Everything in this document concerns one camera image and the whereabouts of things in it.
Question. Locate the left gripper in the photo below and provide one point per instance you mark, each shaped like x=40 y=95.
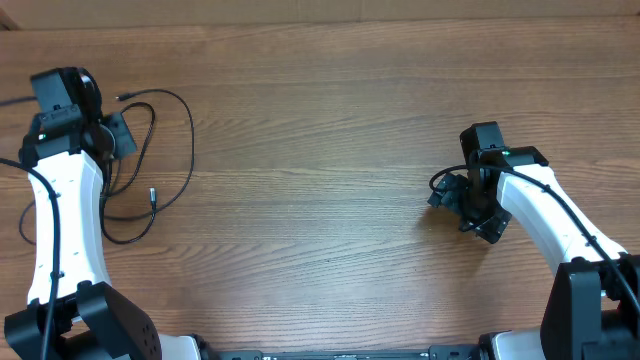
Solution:
x=126 y=142

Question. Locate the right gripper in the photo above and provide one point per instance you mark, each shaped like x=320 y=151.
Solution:
x=447 y=196

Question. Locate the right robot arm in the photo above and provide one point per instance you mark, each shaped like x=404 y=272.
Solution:
x=593 y=309

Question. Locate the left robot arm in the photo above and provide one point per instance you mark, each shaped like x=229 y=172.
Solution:
x=72 y=311

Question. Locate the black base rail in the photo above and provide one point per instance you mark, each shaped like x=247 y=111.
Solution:
x=345 y=355

